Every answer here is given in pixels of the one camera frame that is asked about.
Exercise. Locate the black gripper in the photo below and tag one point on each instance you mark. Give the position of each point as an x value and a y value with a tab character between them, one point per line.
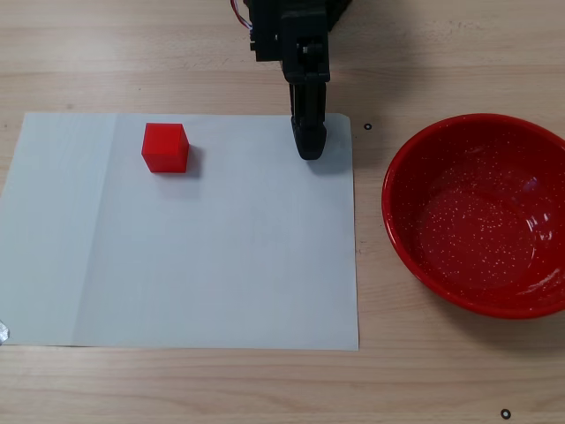
307	112

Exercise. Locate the red cube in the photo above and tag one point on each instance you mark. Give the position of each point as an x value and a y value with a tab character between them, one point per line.
165	148

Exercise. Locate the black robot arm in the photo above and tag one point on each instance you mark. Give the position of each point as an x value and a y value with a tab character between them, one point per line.
265	26

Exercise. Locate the red speckled bowl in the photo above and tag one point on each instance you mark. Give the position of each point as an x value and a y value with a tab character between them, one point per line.
476	221

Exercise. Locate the white paper sheet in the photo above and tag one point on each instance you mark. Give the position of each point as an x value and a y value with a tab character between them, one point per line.
198	265

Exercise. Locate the grey tape piece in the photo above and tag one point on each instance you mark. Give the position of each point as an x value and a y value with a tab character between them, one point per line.
3	333

